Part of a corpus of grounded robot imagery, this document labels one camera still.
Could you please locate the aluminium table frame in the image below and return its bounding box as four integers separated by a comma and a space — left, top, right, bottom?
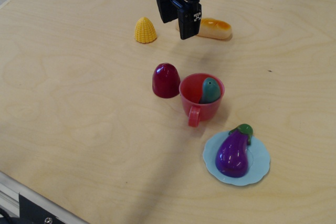
1, 173, 86, 223

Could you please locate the toy bread loaf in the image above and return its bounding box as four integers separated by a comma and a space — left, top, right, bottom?
175, 17, 233, 40

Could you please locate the black cable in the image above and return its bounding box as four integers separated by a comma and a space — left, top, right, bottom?
0, 208, 14, 224

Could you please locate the yellow toy corn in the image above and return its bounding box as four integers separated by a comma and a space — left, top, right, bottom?
134, 17, 157, 44

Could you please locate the purple toy eggplant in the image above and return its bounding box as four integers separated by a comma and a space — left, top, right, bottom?
215, 124, 254, 178

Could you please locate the light blue plate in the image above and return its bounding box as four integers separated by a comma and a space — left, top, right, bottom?
203, 131, 270, 186

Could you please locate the green toy cucumber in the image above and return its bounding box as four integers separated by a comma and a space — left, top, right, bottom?
199, 77, 221, 104

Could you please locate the dark red toy dome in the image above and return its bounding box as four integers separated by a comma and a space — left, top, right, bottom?
152, 62, 181, 99

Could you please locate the black corner bracket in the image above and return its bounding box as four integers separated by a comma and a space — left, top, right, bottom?
18, 193, 66, 223

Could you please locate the red plastic cup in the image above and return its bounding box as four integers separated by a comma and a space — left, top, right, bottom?
179, 73, 225, 127

